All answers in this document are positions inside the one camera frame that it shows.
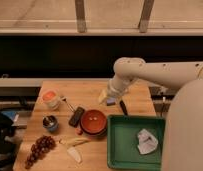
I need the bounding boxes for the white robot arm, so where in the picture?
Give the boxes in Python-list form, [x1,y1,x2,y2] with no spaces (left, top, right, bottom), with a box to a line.
[98,57,203,171]

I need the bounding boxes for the green plastic tray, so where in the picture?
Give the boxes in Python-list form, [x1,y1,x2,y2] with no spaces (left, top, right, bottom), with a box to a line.
[107,115,165,171]

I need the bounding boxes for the crumpled white cloth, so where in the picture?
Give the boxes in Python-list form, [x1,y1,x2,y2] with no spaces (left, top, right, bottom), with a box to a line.
[137,129,159,155]

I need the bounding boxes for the white knife blade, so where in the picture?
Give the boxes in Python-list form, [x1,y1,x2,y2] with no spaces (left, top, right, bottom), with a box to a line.
[67,147,82,163]

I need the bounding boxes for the white cup orange inside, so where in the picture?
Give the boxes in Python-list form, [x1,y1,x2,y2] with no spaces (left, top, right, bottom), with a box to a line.
[42,91,60,110]

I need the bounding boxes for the small red fruit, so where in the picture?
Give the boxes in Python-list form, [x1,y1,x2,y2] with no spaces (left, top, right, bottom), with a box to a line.
[77,128,83,135]

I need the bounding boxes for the black marker pen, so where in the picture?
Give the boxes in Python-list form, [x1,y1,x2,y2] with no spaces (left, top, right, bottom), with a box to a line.
[119,100,128,116]

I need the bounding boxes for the red bowl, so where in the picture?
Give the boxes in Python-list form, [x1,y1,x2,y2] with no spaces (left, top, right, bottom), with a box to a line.
[80,109,107,136]

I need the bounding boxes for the bunch of red grapes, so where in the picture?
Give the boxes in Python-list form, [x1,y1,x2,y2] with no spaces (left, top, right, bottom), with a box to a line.
[25,135,56,169]

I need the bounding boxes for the dark bag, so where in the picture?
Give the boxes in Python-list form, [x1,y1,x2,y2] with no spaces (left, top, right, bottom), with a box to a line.
[0,112,16,171]

